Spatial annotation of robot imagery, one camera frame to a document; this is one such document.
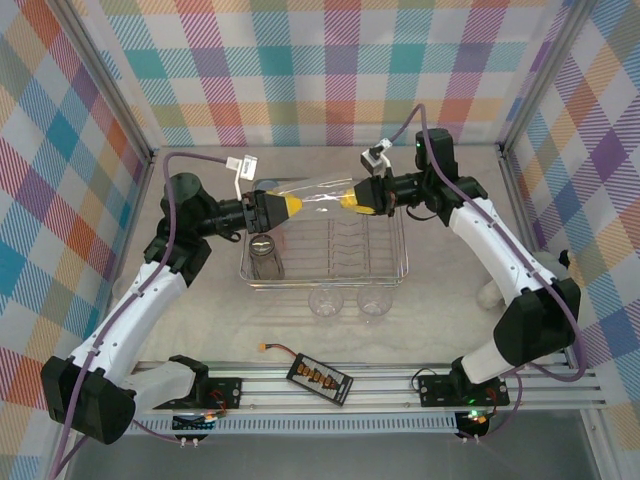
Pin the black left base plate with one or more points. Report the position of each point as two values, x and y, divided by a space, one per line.
227 392

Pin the left aluminium side rail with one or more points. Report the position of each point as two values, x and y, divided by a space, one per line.
131 225

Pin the right electronics board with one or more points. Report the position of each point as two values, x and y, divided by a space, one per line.
475 416

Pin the right aluminium side rail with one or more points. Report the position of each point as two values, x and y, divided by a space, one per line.
520 200

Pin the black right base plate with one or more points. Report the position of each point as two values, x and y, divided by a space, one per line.
435 390

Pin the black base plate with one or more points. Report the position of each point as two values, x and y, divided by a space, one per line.
435 390
227 392

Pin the electronics board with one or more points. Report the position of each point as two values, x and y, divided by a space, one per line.
475 416
195 422

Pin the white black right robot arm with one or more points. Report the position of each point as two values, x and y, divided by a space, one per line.
490 245

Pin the right aluminium frame post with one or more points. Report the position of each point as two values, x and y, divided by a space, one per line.
542 75

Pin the aluminium frame post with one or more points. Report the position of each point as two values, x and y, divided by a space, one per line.
111 82
542 75

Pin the dark grey plastic cup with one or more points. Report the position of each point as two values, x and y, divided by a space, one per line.
265 260

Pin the aluminium side rail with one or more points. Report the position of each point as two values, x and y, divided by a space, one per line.
131 225
520 200

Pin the left aluminium frame post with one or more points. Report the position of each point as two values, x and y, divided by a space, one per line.
111 82

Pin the left electronics board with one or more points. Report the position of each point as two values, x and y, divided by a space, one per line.
195 422

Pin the black charger board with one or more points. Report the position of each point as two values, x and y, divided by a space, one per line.
320 377

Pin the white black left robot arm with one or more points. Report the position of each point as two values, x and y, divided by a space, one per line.
145 295

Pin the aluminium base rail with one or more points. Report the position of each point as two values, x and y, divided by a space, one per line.
270 387

